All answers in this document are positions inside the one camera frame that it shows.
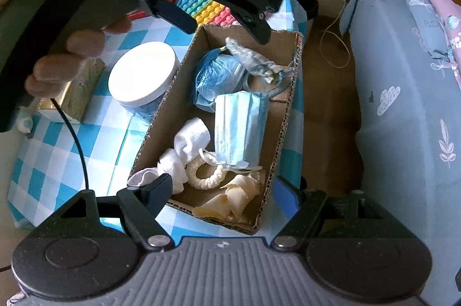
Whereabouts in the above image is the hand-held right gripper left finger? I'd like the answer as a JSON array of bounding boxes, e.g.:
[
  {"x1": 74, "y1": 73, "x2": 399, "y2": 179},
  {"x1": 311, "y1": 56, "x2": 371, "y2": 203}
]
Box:
[{"x1": 59, "y1": 173, "x2": 173, "y2": 252}]

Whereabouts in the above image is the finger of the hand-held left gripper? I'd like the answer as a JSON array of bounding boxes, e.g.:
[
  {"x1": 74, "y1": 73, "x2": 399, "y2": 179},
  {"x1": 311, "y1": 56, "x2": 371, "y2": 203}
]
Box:
[
  {"x1": 142, "y1": 0, "x2": 198, "y2": 36},
  {"x1": 201, "y1": 0, "x2": 289, "y2": 46}
]

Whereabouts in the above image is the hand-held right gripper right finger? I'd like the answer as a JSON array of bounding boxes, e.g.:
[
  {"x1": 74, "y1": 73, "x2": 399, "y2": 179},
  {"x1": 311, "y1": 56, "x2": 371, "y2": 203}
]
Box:
[{"x1": 271, "y1": 175, "x2": 394, "y2": 252}]

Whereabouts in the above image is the white sock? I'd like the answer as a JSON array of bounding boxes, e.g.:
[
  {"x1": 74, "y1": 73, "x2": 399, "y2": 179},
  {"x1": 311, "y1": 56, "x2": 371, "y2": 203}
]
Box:
[
  {"x1": 174, "y1": 117, "x2": 211, "y2": 164},
  {"x1": 127, "y1": 148, "x2": 188, "y2": 195}
]

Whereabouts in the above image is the cream scrunchie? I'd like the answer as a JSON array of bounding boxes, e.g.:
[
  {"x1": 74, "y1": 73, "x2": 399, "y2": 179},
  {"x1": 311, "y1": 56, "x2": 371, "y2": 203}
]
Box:
[{"x1": 185, "y1": 158, "x2": 226, "y2": 190}]

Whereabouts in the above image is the cream lace cloth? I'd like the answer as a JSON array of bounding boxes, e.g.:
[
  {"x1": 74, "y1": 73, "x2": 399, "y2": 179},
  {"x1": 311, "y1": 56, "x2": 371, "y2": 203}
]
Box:
[{"x1": 192, "y1": 172, "x2": 262, "y2": 224}]

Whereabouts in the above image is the clear plastic wrap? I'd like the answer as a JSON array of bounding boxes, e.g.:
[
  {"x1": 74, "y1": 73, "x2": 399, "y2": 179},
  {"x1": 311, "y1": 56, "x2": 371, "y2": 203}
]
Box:
[{"x1": 224, "y1": 37, "x2": 289, "y2": 85}]

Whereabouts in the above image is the blue plastic shoe cover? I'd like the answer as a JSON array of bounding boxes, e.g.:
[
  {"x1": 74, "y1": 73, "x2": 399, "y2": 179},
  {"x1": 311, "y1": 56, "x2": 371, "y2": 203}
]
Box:
[{"x1": 194, "y1": 50, "x2": 247, "y2": 112}]

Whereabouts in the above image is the cardboard box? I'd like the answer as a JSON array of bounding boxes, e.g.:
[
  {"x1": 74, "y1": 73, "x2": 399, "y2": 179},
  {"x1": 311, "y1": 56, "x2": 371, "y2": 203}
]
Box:
[{"x1": 128, "y1": 24, "x2": 305, "y2": 236}]

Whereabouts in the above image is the blue face mask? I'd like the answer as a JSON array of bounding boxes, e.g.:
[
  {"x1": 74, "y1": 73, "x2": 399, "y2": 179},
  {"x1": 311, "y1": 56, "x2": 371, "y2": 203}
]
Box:
[{"x1": 213, "y1": 92, "x2": 270, "y2": 171}]

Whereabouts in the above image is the person's left hand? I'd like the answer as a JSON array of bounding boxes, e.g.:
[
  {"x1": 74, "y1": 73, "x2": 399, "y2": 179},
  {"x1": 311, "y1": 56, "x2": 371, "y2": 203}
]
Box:
[{"x1": 0, "y1": 0, "x2": 132, "y2": 98}]

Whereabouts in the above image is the rainbow pop bubble toy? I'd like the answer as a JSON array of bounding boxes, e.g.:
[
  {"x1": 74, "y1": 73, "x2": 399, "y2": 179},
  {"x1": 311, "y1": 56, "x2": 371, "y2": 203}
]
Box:
[{"x1": 176, "y1": 0, "x2": 240, "y2": 30}]

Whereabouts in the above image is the black round object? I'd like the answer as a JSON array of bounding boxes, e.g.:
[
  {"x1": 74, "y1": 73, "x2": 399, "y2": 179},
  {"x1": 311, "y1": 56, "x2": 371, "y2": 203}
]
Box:
[{"x1": 288, "y1": 0, "x2": 320, "y2": 23}]

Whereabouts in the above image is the clear jar with white lid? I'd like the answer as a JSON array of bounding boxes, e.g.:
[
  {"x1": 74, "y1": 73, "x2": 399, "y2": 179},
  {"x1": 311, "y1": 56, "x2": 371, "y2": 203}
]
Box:
[{"x1": 107, "y1": 41, "x2": 181, "y2": 126}]

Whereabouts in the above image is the blue elastic band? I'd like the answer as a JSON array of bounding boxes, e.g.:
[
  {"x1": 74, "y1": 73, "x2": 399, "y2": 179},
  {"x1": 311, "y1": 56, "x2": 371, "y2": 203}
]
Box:
[{"x1": 241, "y1": 50, "x2": 299, "y2": 101}]

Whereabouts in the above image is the blue checkered tablecloth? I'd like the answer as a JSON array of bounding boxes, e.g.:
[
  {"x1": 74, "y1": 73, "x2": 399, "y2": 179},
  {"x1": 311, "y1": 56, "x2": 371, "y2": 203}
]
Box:
[{"x1": 7, "y1": 0, "x2": 307, "y2": 242}]

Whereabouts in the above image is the grey blue printed bedsheet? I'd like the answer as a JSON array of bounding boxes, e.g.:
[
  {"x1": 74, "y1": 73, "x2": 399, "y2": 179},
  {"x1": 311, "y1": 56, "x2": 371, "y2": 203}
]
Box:
[{"x1": 339, "y1": 0, "x2": 461, "y2": 306}]

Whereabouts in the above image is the golden tissue pack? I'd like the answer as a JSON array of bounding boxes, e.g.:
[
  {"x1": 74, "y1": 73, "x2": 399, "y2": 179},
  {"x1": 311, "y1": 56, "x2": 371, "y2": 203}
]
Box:
[{"x1": 36, "y1": 57, "x2": 107, "y2": 124}]

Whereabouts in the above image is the blue and white plush toy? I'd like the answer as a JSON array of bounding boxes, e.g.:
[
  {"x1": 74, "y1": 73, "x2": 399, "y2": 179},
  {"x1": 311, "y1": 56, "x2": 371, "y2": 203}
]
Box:
[{"x1": 17, "y1": 106, "x2": 36, "y2": 140}]

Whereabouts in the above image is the blue floral pillow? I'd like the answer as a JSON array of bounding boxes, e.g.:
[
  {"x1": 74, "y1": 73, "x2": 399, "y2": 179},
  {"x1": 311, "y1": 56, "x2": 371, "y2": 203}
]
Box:
[{"x1": 394, "y1": 0, "x2": 454, "y2": 62}]

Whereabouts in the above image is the pink blanket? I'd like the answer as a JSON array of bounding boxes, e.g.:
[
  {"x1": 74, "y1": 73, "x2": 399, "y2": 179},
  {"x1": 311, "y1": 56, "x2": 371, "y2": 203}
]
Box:
[{"x1": 425, "y1": 0, "x2": 461, "y2": 90}]

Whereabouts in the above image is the white charger cable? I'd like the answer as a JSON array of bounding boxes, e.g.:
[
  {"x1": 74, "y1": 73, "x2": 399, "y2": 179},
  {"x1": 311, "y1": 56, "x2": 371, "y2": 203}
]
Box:
[{"x1": 319, "y1": 0, "x2": 352, "y2": 69}]

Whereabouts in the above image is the black cable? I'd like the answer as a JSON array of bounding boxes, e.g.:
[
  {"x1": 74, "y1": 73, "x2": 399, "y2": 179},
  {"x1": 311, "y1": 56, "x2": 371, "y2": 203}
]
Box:
[{"x1": 50, "y1": 96, "x2": 89, "y2": 192}]

